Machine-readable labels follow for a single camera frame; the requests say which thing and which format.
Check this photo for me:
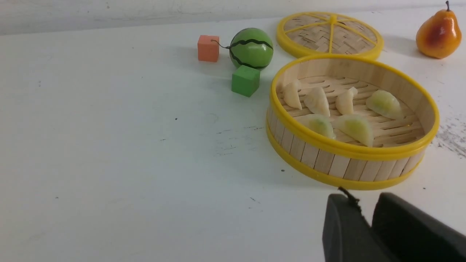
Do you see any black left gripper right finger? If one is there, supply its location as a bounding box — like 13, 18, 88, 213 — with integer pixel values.
372, 192, 466, 262

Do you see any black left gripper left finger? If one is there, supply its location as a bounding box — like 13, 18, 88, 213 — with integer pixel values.
322, 187, 399, 262

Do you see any green dumpling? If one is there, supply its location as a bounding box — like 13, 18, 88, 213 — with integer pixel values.
366, 90, 404, 120
295, 114, 336, 140
331, 114, 375, 147

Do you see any white dumpling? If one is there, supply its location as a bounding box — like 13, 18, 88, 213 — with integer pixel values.
336, 87, 358, 115
282, 79, 302, 110
303, 87, 331, 118

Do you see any bamboo steamer tray yellow rim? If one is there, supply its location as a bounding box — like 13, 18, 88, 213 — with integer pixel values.
266, 55, 440, 190

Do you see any woven bamboo steamer lid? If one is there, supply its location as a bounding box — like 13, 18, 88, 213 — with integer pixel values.
276, 12, 384, 60

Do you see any green wooden cube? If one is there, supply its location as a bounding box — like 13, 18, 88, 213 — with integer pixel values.
231, 65, 261, 97

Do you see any orange toy pear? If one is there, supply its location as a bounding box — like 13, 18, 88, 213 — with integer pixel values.
415, 0, 462, 59

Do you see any green toy watermelon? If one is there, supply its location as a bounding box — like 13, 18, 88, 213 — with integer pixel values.
210, 28, 274, 70

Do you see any orange wooden cube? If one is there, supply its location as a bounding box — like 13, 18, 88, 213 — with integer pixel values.
197, 35, 220, 63

